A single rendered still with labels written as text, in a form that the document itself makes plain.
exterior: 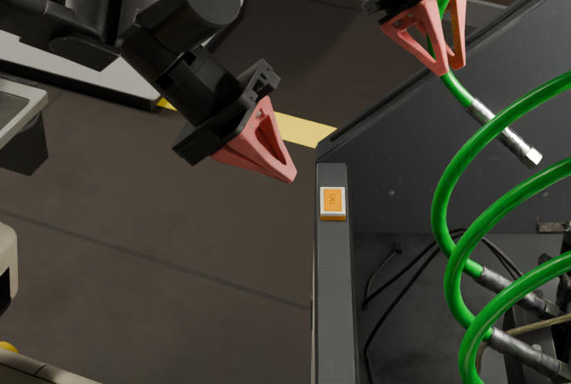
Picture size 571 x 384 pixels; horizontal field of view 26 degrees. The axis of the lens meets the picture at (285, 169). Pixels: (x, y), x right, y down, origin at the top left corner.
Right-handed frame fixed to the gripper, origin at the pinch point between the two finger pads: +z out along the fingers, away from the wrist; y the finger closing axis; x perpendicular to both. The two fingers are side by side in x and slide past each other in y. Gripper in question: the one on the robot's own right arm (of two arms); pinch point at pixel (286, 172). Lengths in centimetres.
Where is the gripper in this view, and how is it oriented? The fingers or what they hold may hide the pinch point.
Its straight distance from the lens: 113.0
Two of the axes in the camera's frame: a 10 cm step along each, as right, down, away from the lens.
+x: 3.0, -6.0, 7.4
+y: 6.6, -4.3, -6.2
